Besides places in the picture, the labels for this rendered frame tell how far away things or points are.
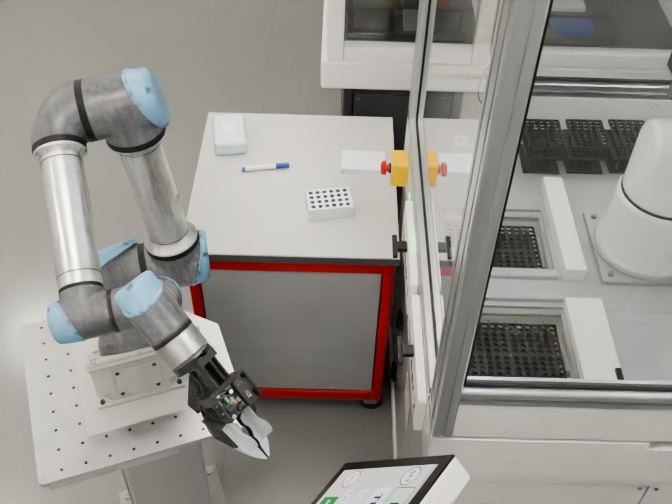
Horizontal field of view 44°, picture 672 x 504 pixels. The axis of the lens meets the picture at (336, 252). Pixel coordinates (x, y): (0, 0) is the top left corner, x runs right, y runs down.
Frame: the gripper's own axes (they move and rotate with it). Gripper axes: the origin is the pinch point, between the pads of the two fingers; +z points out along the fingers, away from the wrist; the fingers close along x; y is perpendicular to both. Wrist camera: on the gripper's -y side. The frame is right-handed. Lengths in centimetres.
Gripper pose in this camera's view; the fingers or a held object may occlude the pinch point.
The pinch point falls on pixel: (260, 451)
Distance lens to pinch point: 141.6
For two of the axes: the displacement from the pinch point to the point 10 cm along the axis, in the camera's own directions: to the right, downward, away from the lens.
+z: 6.0, 7.9, 1.4
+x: 6.0, -5.6, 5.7
